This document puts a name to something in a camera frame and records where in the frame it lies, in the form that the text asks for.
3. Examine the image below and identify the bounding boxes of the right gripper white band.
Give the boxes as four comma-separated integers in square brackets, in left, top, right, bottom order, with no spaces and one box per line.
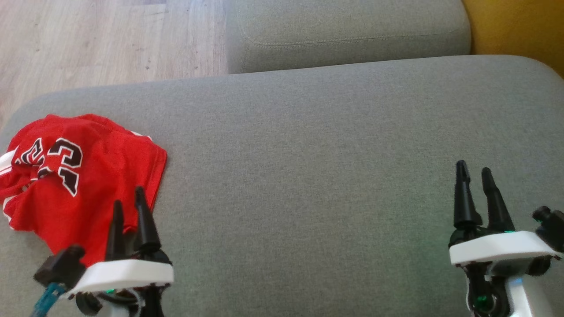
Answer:
[449,161,558,266]

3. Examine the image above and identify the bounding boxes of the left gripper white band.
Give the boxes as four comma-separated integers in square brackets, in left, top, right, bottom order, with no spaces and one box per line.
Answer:
[68,186,175,295]

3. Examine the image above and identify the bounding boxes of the red shorts with white stripe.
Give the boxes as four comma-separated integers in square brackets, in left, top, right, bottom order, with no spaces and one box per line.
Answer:
[2,185,152,267]

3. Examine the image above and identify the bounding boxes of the red Bulls basketball jersey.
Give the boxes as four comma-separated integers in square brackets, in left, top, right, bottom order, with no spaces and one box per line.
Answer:
[0,114,168,229]

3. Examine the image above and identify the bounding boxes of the grey sofa side cushion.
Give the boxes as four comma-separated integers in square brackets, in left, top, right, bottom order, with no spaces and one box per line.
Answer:
[225,0,472,74]

